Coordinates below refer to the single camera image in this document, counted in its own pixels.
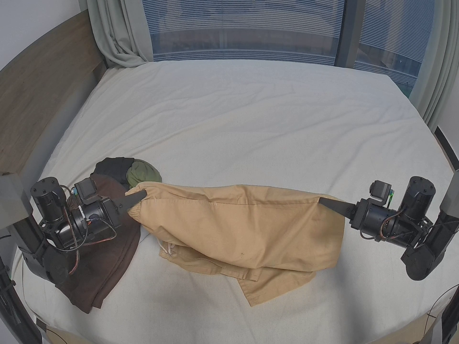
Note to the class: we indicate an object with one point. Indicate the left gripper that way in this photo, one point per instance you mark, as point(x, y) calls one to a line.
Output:
point(93, 217)

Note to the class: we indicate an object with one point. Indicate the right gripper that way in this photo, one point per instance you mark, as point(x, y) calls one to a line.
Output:
point(371, 219)

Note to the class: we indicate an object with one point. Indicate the tan shorts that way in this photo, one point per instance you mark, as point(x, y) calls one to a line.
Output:
point(244, 228)

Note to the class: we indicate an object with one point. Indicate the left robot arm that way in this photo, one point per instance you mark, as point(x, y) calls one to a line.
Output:
point(46, 199)

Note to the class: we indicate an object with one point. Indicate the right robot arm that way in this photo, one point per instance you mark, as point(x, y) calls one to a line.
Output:
point(419, 199)

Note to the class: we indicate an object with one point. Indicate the bed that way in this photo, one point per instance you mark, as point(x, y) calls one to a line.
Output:
point(251, 120)

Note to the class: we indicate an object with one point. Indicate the dark grey garment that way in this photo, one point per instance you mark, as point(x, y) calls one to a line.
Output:
point(113, 170)

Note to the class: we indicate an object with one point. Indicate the brown garment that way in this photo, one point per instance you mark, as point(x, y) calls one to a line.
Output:
point(100, 271)

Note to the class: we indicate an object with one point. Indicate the green garment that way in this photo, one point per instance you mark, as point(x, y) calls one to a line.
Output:
point(143, 174)

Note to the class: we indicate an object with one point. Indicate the grey-green curtain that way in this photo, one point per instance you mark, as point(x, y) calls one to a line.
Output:
point(114, 20)
point(439, 66)

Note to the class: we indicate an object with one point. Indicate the window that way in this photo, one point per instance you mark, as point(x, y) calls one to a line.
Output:
point(251, 20)

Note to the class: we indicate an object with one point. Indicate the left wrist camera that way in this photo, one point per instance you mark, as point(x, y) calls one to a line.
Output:
point(86, 190)

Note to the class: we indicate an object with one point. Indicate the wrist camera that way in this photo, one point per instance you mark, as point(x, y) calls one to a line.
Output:
point(86, 190)
point(380, 190)

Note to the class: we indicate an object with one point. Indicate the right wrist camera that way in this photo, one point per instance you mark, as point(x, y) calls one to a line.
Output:
point(380, 190)

